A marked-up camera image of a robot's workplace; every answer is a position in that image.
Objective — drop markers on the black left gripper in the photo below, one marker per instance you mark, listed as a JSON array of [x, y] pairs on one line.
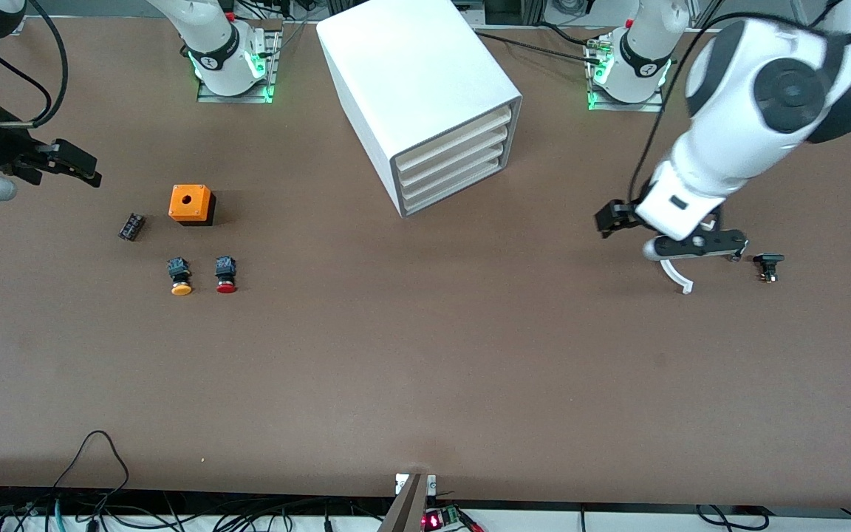
[[612, 216]]

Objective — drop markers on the red push button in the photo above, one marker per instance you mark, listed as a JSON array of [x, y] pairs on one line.
[[226, 288]]

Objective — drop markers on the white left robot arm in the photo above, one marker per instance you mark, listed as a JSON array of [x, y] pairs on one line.
[[736, 125]]

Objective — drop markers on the orange push button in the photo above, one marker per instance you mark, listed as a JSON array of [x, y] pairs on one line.
[[181, 289]]

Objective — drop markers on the white curved plastic arc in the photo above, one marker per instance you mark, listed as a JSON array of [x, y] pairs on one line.
[[675, 279]]

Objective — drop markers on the small black terminal block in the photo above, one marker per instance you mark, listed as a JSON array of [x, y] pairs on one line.
[[132, 227]]

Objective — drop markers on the orange box with hole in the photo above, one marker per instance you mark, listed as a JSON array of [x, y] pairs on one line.
[[189, 208]]

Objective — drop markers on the aluminium corner profile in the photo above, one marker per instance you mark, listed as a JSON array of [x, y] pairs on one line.
[[19, 28]]

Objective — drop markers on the circuit board with red light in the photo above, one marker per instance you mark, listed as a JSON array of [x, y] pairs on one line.
[[433, 521]]

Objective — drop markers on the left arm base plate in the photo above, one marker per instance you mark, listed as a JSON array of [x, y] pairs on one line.
[[625, 108]]

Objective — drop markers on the black switch part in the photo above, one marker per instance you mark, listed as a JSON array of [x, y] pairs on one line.
[[768, 260]]

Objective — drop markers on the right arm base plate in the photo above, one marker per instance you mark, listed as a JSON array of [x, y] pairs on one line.
[[272, 66]]

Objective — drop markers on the white mounting bracket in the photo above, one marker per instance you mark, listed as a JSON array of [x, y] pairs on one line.
[[433, 484]]

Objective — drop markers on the grey camera post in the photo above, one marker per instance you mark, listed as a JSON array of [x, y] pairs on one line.
[[407, 510]]

